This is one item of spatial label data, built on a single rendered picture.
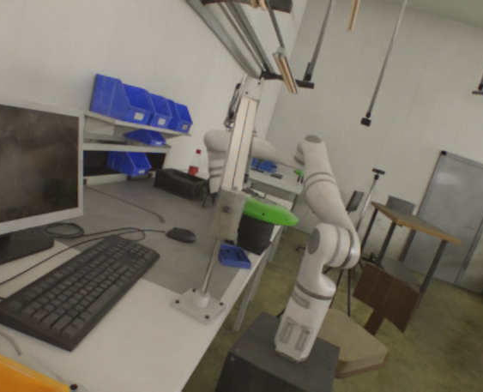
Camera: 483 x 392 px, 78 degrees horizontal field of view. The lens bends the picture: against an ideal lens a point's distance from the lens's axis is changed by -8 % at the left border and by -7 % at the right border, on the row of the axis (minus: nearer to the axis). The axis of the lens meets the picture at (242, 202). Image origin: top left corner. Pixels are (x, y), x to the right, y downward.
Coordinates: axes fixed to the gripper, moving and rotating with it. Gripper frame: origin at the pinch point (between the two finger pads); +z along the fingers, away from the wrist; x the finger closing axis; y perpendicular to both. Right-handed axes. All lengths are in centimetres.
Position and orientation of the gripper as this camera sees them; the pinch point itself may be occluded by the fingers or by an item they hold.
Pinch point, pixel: (236, 245)
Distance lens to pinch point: 105.5
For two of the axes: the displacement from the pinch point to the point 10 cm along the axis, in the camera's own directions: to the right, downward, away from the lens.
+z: 1.4, 9.9, -0.1
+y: -8.9, 1.3, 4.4
